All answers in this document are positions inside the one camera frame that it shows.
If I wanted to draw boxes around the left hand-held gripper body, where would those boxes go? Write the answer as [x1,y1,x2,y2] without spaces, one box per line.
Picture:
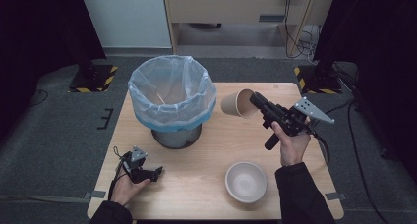
[121,145,155,185]

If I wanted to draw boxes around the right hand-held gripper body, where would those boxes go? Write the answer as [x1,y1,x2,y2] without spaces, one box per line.
[262,96,335,151]

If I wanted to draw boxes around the brown paper cup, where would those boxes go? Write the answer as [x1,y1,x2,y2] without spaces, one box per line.
[220,88,261,120]

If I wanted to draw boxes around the grey metal trash bin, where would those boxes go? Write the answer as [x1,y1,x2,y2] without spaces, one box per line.
[150,123,203,150]

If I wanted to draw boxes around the translucent blue trash bag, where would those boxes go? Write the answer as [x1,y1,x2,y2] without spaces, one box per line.
[127,55,218,133]

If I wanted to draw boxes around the person's left hand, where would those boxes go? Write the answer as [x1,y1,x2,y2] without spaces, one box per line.
[111,175,151,207]

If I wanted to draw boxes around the person's right hand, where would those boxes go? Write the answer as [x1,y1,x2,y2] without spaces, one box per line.
[270,117,312,168]

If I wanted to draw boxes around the grey tape strip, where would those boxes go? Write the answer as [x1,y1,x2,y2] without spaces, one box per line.
[83,190,107,200]
[325,192,348,201]

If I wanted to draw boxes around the black stand base striped tape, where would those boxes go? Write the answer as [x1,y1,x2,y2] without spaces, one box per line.
[293,65,343,95]
[68,64,119,94]

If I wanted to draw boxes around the white paper bowl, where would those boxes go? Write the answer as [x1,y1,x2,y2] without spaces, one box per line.
[224,161,268,204]

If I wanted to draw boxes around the dark curtain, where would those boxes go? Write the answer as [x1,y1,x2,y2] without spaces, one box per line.
[313,0,417,174]
[0,0,107,141]

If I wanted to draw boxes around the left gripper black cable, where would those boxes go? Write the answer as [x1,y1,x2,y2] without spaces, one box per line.
[107,146,128,200]

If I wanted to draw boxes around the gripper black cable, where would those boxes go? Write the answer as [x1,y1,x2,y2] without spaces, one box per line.
[107,146,128,200]
[308,119,330,163]

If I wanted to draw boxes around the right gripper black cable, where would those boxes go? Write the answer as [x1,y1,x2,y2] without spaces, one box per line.
[308,119,330,163]

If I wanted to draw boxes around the long black floor cable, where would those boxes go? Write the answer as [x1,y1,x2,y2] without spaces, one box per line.
[324,98,391,224]

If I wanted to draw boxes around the black hanging cables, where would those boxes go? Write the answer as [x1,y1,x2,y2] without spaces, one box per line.
[283,0,317,60]

